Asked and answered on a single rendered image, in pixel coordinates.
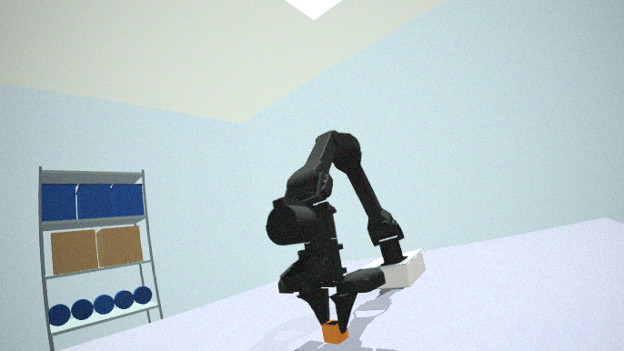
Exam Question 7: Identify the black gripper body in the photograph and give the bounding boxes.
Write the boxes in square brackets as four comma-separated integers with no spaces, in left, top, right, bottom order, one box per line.
[299,238,386,295]

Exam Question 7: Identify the orange block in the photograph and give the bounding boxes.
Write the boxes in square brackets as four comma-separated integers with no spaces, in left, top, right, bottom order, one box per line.
[321,319,349,344]

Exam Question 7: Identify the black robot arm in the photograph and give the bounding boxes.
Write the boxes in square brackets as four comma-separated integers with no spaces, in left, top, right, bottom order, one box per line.
[266,130,408,294]

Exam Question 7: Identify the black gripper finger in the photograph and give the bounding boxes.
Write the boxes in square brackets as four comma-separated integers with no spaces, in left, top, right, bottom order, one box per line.
[330,293,357,334]
[296,288,330,325]

